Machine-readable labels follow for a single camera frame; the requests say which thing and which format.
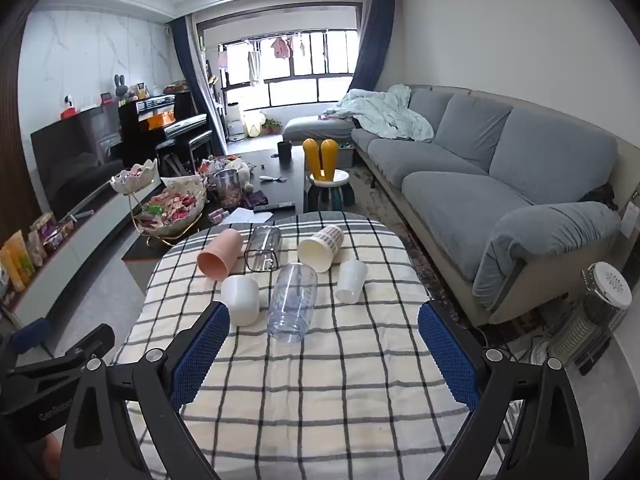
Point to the small white snack bowl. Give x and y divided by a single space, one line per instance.
136 176

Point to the white air purifier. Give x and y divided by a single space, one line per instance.
234 121

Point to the light green blanket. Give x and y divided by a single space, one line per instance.
390 112

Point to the patterned paper cup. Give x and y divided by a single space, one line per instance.
320 252

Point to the red white toy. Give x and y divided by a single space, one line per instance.
70 106

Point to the clear bluish plastic cup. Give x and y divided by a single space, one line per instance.
292 302

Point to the grey sofa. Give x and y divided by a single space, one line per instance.
475 170

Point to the navy blue curtain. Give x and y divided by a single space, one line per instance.
192 75
372 45

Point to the large white snack bowl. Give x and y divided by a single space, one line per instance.
172 207

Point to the clear cup with black rim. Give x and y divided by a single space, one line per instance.
263 250

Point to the clear snack jar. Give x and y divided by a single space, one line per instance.
227 190

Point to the row of snack packets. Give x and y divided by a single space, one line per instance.
35 250

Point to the grey television cabinet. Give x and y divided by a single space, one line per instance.
85 245

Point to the checked white tablecloth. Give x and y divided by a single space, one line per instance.
310 385

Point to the black remote control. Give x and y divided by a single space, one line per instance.
274 206

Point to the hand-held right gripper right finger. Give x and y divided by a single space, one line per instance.
447 355

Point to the grey rabbit figure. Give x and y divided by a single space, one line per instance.
120 89

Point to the small translucent white cup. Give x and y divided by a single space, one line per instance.
351 280

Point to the black upright piano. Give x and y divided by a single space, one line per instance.
170 120

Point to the white electric heater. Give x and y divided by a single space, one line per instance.
595 310

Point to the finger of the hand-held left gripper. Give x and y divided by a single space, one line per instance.
75 352
31 334

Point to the potted green plant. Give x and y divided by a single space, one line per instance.
272 126

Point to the yellow rabbit-ear stool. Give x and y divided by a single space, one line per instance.
325 165

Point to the flat screen television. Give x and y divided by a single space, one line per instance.
75 155

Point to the hanging pink garment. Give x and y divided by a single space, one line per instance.
281 48

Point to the black mug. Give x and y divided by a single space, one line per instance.
284 151

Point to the black coffee table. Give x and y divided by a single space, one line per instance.
272 187

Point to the black piano bench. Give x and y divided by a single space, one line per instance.
175 152

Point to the balcony window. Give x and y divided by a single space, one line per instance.
300 75

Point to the hanging white garment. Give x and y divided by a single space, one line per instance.
254 67

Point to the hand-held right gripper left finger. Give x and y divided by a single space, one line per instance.
200 355

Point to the pink plastic cup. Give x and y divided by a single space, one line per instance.
217 256

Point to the white plastic cup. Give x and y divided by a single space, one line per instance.
241 300

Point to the white paper sheet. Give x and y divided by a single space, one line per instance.
247 216

